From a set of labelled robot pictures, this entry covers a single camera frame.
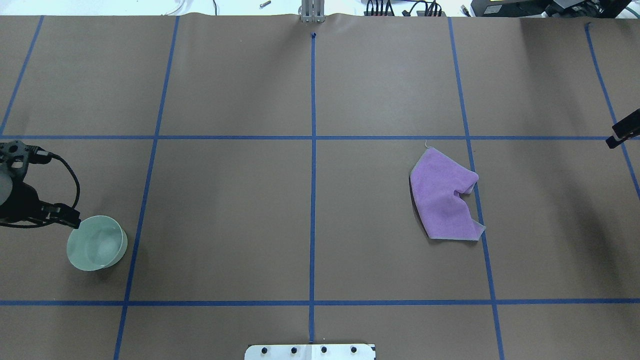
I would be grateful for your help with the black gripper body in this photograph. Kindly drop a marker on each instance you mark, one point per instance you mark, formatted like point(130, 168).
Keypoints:
point(21, 200)

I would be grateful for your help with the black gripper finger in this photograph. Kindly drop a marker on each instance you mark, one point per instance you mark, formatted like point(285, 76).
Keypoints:
point(60, 213)
point(625, 129)

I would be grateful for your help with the green plastic bowl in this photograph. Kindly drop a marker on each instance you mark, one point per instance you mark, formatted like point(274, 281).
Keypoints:
point(98, 243)

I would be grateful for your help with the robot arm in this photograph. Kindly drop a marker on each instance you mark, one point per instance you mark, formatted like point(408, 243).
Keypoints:
point(6, 186)

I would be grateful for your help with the purple cloth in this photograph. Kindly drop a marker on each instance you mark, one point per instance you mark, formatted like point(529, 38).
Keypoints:
point(437, 184)

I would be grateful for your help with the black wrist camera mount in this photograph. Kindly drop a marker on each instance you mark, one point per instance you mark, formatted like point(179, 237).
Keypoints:
point(16, 157)

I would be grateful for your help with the white pedestal column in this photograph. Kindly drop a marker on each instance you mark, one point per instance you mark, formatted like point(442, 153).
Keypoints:
point(331, 351)

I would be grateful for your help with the aluminium frame post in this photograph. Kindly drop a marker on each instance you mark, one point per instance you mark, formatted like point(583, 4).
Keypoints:
point(312, 11)

